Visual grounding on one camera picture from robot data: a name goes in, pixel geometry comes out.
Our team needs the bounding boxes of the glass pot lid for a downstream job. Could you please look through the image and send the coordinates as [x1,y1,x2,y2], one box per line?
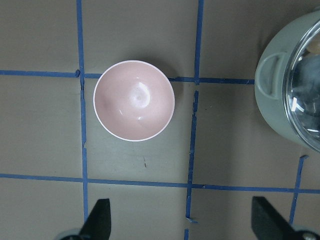
[283,20,320,152]

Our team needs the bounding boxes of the pink bowl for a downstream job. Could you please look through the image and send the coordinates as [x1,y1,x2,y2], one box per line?
[92,60,175,142]

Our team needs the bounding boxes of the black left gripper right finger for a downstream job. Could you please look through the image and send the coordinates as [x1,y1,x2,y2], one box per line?
[251,196,296,240]

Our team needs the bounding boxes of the grey-green cooking pot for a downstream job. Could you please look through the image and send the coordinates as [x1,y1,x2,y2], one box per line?
[254,10,320,146]

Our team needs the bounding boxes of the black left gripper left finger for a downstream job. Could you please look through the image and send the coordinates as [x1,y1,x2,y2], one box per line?
[79,198,111,240]

